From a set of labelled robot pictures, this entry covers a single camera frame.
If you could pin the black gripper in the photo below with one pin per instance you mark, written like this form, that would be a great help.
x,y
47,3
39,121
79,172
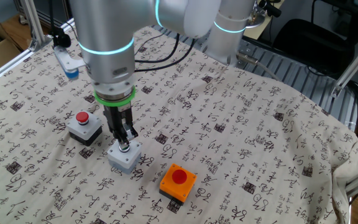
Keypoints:
x,y
118,118

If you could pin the grey box green button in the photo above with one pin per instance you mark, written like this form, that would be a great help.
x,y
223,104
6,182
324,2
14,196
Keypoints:
x,y
124,161

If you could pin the white black box red button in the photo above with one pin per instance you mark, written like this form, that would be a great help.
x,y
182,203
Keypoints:
x,y
84,131

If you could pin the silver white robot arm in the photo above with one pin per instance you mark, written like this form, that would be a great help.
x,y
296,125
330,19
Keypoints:
x,y
110,31

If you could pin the orange box big red button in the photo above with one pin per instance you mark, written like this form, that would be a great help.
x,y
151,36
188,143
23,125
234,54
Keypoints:
x,y
169,187

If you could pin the beige calligraphy print tablecloth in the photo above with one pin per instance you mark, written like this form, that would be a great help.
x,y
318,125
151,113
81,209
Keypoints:
x,y
228,124

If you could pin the beige wooden desk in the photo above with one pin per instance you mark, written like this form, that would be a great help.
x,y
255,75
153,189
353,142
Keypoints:
x,y
261,31

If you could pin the black cylindrical device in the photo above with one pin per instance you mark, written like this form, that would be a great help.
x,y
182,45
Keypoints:
x,y
269,7

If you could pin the black office chair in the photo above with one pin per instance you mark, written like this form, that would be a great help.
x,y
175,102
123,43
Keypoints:
x,y
312,46

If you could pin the wrist camera on white bracket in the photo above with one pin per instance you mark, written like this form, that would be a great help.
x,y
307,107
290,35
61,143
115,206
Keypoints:
x,y
68,63

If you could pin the aluminium table frame rail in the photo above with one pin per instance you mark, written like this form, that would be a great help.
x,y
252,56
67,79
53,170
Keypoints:
x,y
5,67

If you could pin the aluminium frame post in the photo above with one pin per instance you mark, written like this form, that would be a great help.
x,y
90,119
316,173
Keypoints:
x,y
34,28
353,63

